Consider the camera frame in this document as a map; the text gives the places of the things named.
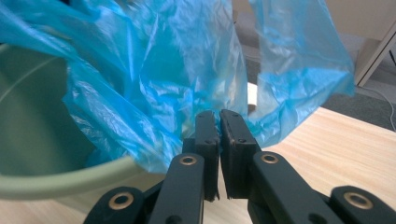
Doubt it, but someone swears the green plastic trash bin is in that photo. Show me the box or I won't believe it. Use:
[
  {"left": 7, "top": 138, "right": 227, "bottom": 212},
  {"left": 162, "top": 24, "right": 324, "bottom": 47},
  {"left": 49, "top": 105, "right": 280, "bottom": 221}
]
[{"left": 0, "top": 43, "right": 166, "bottom": 216}]

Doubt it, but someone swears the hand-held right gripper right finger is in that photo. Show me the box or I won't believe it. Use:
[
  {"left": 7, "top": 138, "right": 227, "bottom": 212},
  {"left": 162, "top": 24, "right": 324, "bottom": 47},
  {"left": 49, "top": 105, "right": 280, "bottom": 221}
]
[{"left": 219, "top": 108, "right": 262, "bottom": 200}]

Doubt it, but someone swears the white floor cable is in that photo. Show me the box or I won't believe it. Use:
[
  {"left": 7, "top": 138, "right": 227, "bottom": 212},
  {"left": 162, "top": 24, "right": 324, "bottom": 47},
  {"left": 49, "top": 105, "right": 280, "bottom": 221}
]
[{"left": 357, "top": 85, "right": 396, "bottom": 133}]

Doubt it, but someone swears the bin with blue bag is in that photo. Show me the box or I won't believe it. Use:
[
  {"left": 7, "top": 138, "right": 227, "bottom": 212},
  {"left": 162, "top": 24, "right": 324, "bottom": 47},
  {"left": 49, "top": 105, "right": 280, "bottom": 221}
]
[{"left": 0, "top": 0, "right": 356, "bottom": 175}]

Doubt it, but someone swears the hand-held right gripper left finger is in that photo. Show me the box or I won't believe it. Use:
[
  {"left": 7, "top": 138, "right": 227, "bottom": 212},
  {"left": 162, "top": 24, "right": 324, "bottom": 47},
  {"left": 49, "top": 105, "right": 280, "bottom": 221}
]
[{"left": 182, "top": 110, "right": 221, "bottom": 203}]

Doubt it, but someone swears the light wooden furniture panel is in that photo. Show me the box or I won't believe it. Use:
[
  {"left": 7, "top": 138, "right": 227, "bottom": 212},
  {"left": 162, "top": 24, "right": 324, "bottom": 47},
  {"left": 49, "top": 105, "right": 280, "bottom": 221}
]
[{"left": 354, "top": 21, "right": 396, "bottom": 88}]

